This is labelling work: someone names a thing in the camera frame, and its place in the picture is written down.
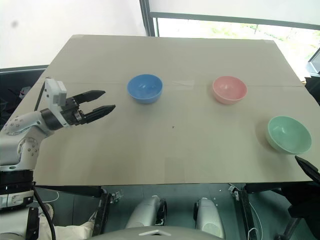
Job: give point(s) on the dark window frame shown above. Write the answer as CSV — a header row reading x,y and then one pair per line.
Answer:
x,y
146,17

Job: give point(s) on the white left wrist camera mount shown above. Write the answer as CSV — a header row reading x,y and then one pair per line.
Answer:
x,y
53,95

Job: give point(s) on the green bowl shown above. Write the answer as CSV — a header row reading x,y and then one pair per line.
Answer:
x,y
287,140

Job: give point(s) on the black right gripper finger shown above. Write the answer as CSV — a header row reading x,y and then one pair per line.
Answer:
x,y
310,168

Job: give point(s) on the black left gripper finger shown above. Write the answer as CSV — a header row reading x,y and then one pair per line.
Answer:
x,y
100,112
91,95

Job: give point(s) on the beige cardboard table cover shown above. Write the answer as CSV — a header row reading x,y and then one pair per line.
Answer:
x,y
162,150

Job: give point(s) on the beige cloth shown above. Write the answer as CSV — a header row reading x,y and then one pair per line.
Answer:
x,y
72,231

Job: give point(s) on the black table leg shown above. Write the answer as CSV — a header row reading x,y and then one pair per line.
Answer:
x,y
101,215
247,215

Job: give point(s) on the metal table hinge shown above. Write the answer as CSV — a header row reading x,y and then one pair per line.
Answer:
x,y
233,191
117,195

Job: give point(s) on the blue bowl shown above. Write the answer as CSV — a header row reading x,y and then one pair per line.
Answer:
x,y
145,95

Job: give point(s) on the pink bowl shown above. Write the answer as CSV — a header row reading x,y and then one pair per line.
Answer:
x,y
228,96

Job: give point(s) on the grey robot torso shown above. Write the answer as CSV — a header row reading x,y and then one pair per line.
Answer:
x,y
112,236

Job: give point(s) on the silver left robot leg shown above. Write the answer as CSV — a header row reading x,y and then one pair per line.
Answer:
x,y
145,212

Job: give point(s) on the silver robot leg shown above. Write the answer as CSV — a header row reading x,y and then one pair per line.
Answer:
x,y
145,212
208,215

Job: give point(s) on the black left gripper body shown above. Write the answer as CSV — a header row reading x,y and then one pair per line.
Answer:
x,y
73,112

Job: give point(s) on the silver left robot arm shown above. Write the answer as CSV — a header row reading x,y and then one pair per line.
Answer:
x,y
25,122

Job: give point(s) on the silver right robot leg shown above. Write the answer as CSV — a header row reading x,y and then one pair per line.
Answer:
x,y
208,215

